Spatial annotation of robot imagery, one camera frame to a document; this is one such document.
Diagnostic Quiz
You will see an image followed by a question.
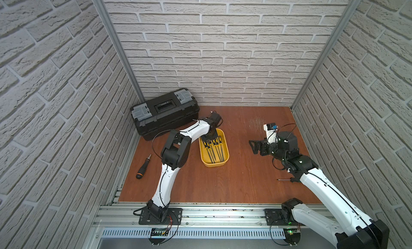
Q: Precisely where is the black yellow file tool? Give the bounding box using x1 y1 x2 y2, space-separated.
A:
218 136 225 162
208 138 220 163
203 141 215 164
215 136 224 162

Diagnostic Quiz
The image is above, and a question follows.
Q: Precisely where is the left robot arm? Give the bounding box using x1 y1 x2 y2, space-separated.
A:
147 112 223 222

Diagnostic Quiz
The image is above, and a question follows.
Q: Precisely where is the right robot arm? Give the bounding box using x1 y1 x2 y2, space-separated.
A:
249 129 389 249

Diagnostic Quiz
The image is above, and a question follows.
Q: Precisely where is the yellow plastic tray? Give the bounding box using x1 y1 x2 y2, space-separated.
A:
199 129 230 167

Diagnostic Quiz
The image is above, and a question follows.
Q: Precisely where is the green black screwdriver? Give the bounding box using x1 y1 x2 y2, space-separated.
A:
277 178 294 182

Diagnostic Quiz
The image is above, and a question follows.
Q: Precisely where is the black plastic toolbox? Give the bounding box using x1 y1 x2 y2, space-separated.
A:
130 88 200 141

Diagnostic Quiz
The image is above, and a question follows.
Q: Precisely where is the black orange screwdriver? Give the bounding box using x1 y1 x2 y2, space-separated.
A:
136 154 152 179

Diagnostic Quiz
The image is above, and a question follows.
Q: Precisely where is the right circuit board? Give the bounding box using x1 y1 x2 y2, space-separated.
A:
283 229 301 246

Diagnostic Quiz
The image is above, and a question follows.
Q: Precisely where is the circuit board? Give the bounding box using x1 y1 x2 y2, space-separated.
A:
283 229 301 246
149 228 171 245

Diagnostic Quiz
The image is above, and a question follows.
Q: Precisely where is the left circuit board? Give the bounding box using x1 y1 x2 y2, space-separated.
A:
149 228 171 245

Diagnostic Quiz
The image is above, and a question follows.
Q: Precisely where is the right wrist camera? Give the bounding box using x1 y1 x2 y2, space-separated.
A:
264 123 278 144

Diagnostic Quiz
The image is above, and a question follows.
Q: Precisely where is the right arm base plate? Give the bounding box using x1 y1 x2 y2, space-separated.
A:
264 209 298 226

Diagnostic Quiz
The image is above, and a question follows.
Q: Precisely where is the aluminium frame rail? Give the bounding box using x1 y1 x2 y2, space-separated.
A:
91 202 355 230

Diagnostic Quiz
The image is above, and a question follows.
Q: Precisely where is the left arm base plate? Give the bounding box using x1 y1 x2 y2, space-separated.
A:
138 207 183 225

